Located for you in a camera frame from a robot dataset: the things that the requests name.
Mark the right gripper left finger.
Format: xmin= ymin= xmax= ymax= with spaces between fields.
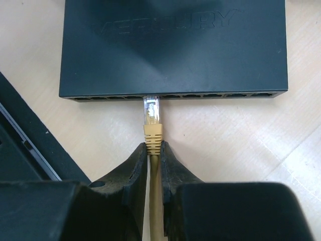
xmin=1 ymin=143 xmax=147 ymax=240

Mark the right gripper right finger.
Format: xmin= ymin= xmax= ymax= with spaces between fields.
xmin=160 ymin=141 xmax=313 ymax=240

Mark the yellow ethernet cable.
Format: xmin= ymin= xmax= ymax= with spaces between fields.
xmin=141 ymin=95 xmax=164 ymax=241

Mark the black network switch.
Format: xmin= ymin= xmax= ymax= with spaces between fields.
xmin=1 ymin=75 xmax=90 ymax=184
xmin=59 ymin=1 xmax=288 ymax=101

